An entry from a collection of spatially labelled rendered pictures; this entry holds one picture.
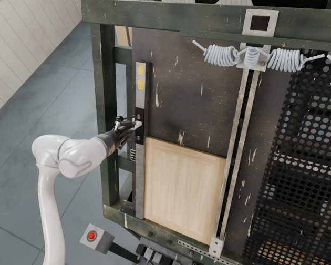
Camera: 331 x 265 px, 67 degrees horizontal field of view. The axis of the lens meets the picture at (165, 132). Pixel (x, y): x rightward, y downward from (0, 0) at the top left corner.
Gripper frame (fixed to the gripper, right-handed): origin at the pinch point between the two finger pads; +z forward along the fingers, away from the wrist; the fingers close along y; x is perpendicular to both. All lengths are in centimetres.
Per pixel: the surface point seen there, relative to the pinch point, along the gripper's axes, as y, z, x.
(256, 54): 38, -5, -47
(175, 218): -60, 14, -19
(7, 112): -105, 124, 306
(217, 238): -56, 9, -45
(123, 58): 24.8, 19.1, 19.3
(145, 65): 24.6, 12.0, 2.1
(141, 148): -18.6, 11.6, 3.3
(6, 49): -18, 157, 327
